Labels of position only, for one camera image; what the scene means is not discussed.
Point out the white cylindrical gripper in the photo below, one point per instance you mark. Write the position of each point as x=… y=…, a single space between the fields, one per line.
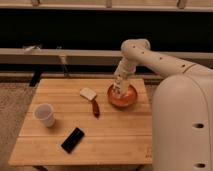
x=125 y=68

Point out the clear plastic bottle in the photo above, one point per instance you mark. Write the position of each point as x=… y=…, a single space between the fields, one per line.
x=120 y=86

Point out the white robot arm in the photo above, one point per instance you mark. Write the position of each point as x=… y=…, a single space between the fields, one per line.
x=182 y=107

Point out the orange ceramic bowl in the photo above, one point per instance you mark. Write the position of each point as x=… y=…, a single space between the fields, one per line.
x=126 y=100

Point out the white sponge block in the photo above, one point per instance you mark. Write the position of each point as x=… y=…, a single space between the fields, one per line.
x=88 y=93

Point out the dark red chili pepper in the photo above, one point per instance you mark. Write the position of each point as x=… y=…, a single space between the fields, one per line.
x=96 y=110

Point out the wooden table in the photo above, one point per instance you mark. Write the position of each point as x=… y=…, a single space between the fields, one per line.
x=118 y=136

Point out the black smartphone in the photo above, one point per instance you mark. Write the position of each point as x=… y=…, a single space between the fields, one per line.
x=72 y=140

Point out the white plastic cup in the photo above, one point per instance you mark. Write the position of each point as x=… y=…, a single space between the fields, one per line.
x=45 y=114

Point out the grey wall rail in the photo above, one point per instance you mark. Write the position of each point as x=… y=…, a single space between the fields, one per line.
x=60 y=56

